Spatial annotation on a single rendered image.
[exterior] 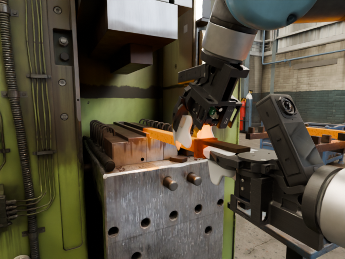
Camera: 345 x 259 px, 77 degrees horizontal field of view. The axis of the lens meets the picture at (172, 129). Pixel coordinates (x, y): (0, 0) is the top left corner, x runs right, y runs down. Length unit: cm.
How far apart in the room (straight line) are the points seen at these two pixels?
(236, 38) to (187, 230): 56
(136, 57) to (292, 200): 59
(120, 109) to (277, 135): 90
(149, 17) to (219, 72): 36
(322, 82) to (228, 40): 855
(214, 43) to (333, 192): 24
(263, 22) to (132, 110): 94
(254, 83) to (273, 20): 969
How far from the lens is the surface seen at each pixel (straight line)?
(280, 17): 23
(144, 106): 113
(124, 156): 62
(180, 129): 43
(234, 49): 35
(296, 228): 30
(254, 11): 22
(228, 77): 34
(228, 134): 99
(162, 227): 67
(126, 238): 65
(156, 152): 65
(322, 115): 883
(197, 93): 37
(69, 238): 85
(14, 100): 71
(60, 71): 73
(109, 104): 109
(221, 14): 35
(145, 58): 74
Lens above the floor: 109
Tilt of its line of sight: 7 degrees down
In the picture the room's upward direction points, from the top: straight up
